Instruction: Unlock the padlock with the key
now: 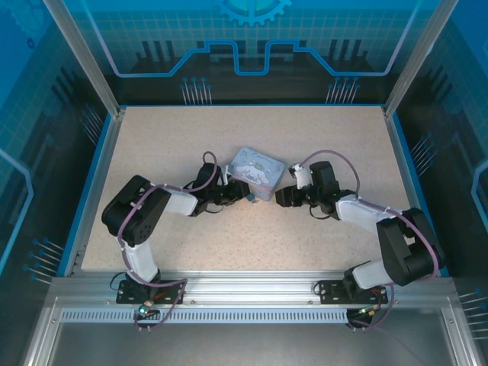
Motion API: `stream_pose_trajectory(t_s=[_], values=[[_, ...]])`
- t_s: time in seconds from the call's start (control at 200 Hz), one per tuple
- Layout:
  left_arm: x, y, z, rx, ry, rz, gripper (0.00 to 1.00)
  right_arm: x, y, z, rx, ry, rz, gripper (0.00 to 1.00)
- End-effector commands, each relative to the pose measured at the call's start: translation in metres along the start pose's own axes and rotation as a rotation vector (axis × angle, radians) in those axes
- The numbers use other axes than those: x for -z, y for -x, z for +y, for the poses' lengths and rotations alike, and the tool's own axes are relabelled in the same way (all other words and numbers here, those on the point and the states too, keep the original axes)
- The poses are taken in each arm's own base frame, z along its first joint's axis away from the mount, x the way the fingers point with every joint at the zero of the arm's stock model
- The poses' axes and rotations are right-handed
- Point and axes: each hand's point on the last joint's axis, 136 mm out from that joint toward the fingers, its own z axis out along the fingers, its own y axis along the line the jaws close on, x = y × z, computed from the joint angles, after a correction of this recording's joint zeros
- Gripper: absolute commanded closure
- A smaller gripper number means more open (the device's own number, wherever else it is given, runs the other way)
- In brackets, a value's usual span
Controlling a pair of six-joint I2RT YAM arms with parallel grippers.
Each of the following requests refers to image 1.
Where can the cartoon print tin box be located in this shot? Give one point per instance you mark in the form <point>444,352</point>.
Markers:
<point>255,167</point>

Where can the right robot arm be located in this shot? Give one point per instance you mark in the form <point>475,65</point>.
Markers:
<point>392,244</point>

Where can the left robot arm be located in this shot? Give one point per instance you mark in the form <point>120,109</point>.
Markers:
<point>133,213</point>

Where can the blue table border strip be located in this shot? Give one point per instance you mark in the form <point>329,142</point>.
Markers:
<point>415,179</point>
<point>89,179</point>

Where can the right connector with green light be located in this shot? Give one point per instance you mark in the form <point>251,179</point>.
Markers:
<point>362,312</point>

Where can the connector with green light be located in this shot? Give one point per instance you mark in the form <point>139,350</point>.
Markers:
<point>362,312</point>
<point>144,310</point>

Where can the left connector with green light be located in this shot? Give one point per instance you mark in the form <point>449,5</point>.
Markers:
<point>144,310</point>

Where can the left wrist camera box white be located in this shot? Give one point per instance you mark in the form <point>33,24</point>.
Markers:
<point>228,175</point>

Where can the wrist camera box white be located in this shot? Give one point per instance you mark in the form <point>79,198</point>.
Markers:
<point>301,177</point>
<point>228,175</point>

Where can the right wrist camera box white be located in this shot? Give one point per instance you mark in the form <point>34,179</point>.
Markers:
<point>301,177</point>

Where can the aluminium cross rail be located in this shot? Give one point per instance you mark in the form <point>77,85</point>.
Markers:
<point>248,286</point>

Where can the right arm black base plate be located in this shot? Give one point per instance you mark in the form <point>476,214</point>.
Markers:
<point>331,291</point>

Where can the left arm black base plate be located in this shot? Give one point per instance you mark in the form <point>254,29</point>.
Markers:
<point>129,293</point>

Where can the aluminium frame post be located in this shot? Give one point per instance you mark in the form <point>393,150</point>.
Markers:
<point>85,57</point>
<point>413,57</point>

